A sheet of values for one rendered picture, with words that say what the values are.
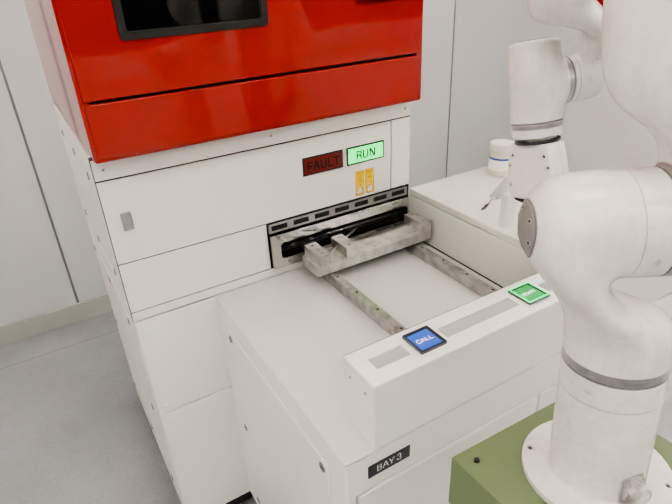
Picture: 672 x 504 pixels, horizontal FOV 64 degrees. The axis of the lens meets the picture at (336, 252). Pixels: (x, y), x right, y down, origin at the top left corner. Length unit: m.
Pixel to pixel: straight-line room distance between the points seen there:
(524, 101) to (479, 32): 2.79
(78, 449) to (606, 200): 2.07
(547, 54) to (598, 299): 0.47
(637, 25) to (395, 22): 0.85
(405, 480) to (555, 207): 0.65
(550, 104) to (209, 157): 0.72
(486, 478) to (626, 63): 0.54
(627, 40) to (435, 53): 2.94
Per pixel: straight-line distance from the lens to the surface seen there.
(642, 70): 0.61
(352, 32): 1.32
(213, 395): 1.58
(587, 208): 0.59
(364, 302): 1.26
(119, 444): 2.29
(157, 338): 1.42
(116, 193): 1.24
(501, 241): 1.36
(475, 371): 1.04
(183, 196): 1.28
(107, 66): 1.14
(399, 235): 1.50
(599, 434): 0.75
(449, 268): 1.42
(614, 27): 0.62
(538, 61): 0.96
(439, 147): 3.70
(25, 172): 2.75
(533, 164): 0.99
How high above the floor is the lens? 1.55
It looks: 28 degrees down
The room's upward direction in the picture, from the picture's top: 3 degrees counter-clockwise
